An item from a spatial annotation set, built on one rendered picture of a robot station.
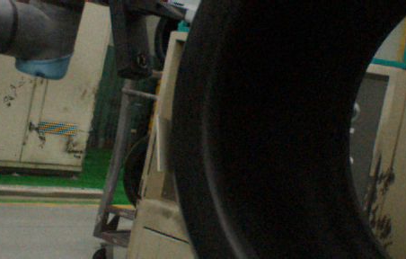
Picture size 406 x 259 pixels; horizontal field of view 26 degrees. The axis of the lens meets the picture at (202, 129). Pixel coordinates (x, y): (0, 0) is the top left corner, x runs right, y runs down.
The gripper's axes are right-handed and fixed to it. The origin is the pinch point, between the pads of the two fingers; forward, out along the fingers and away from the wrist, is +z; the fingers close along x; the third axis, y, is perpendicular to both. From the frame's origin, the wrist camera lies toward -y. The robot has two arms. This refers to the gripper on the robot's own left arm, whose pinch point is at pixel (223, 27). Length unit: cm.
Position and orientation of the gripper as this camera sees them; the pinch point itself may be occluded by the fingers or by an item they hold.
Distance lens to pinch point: 106.8
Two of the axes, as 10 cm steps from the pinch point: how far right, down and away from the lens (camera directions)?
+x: 6.1, 0.9, 7.9
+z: 7.4, 2.8, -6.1
